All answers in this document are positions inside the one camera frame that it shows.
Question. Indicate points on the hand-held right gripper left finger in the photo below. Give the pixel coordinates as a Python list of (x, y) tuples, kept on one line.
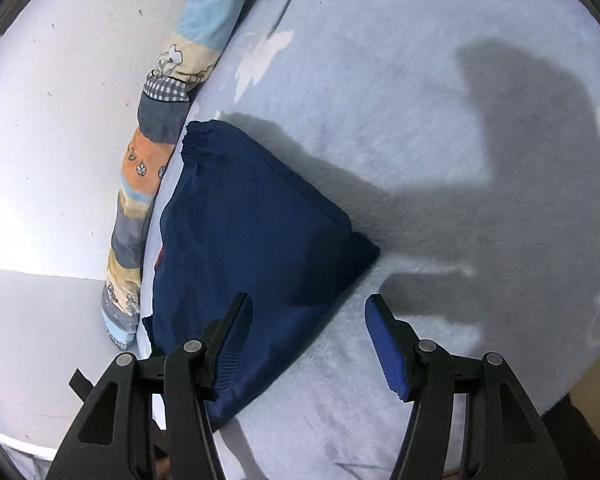
[(235, 340)]

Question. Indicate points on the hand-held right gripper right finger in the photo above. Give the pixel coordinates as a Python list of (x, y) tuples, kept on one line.
[(387, 340)]

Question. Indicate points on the navy blue garment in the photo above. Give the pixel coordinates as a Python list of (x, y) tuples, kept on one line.
[(255, 220)]

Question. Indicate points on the light blue fleece blanket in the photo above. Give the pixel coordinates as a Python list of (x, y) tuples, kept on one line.
[(405, 110)]

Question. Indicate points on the rolled patchwork printed quilt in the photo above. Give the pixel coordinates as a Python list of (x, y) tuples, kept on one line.
[(152, 120)]

